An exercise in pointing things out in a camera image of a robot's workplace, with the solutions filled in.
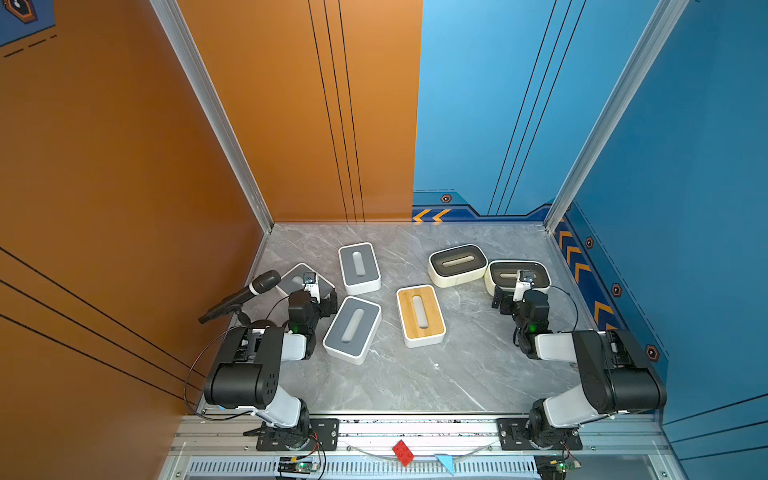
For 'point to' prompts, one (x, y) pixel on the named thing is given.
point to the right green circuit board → (562, 465)
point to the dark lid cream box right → (503, 274)
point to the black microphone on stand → (231, 304)
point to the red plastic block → (402, 451)
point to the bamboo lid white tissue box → (421, 315)
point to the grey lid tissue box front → (352, 329)
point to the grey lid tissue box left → (293, 280)
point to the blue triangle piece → (448, 461)
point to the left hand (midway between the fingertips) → (320, 285)
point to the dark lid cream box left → (457, 265)
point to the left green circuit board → (297, 465)
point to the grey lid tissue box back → (359, 268)
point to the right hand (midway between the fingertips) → (512, 287)
